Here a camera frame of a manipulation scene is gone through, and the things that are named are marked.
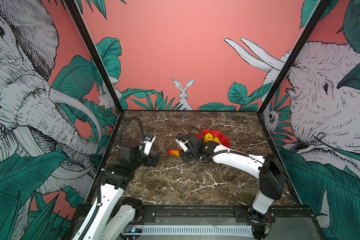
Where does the yellow fake banana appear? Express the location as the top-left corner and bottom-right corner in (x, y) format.
(213, 137), (221, 145)

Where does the small red-yellow fake mango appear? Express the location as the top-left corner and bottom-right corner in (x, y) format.
(168, 150), (182, 157)

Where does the yellow fake apple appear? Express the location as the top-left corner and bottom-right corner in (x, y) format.
(204, 133), (214, 143)

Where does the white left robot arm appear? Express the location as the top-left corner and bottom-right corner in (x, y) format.
(72, 134), (161, 240)

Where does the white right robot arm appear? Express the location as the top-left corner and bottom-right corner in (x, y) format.
(176, 134), (287, 222)

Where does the red flower-shaped fruit bowl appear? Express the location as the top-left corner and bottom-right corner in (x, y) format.
(196, 130), (231, 148)

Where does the white ribbed strip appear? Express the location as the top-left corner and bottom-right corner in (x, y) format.
(122, 224), (254, 238)

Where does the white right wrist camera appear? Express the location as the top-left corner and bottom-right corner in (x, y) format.
(176, 135), (189, 152)

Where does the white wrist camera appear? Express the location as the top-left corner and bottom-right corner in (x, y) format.
(143, 134), (156, 156)
(176, 135), (189, 152)

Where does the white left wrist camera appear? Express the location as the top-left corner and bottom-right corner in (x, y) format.
(143, 134), (156, 156)

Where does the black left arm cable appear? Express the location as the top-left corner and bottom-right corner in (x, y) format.
(118, 116), (146, 148)

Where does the black base frame rail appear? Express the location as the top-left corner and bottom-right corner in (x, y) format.
(68, 204), (319, 229)

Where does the black corner frame post left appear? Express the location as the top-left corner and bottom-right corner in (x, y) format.
(62, 0), (124, 114)

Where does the black corner frame post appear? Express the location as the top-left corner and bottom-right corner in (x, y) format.
(257, 0), (331, 115)
(62, 0), (124, 114)

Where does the black corner frame post right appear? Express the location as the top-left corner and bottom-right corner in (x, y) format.
(257, 0), (331, 115)

